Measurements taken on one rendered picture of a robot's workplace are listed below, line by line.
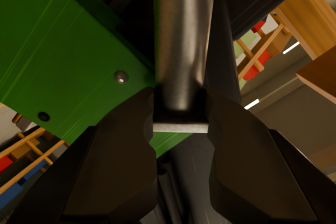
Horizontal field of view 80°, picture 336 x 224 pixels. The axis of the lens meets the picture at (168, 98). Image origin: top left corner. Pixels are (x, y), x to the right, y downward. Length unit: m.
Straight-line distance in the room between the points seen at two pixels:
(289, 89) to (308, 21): 6.78
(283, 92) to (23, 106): 7.62
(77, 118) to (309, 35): 0.90
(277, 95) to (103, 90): 7.57
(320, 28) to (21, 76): 0.94
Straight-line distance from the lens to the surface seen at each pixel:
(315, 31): 0.98
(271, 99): 7.72
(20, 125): 0.42
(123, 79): 0.16
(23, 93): 0.20
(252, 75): 3.48
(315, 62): 0.74
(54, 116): 0.20
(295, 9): 0.95
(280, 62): 9.55
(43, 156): 5.88
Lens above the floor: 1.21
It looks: 7 degrees up
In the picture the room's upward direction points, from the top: 137 degrees clockwise
